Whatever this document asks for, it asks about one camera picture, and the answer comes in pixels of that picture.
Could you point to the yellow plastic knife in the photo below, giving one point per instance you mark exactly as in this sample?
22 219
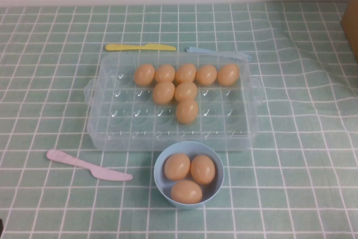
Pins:
126 47

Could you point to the pink plastic knife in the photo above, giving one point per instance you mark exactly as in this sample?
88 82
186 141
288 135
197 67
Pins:
84 164

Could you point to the light blue bowl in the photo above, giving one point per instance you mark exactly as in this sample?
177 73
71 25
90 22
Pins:
160 178

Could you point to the light blue plastic fork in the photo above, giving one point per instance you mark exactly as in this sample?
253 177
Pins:
207 51

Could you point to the brown cardboard box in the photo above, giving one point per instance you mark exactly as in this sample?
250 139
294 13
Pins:
351 26

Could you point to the brown egg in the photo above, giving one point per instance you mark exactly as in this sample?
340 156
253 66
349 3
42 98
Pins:
144 74
186 91
186 192
165 73
177 166
187 111
202 169
206 74
163 92
186 73
228 74

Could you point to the transparent plastic egg box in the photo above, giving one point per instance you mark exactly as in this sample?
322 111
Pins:
126 127

